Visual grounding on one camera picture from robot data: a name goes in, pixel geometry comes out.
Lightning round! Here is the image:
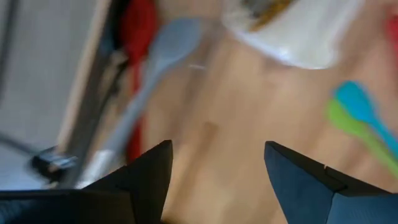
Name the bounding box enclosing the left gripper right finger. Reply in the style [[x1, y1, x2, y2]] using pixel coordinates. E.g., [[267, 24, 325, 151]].
[[264, 141, 398, 224]]

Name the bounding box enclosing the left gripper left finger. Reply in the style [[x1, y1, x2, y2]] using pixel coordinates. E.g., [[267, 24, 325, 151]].
[[0, 139, 174, 224]]

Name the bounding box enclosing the grey silicone spoon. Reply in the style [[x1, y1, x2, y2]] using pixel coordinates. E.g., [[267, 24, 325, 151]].
[[77, 17, 203, 189]]

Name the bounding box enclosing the red slotted silicone spatula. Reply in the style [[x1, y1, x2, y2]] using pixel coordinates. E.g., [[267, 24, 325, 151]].
[[119, 0, 160, 163]]

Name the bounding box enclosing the green silicone spatula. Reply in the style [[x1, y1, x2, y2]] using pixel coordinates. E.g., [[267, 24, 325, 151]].
[[325, 98, 398, 179]]

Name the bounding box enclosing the blue silicone spatula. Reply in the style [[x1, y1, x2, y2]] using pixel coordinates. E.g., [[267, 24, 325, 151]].
[[333, 80, 398, 152]]

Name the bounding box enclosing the white plastic bin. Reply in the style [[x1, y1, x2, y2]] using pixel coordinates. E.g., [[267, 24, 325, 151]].
[[221, 0, 365, 70]]

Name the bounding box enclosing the black aluminium frame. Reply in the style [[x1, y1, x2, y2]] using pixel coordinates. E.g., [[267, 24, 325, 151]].
[[55, 0, 131, 189]]

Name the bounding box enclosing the black frame bracket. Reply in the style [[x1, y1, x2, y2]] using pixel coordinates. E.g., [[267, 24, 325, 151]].
[[29, 146, 78, 183]]

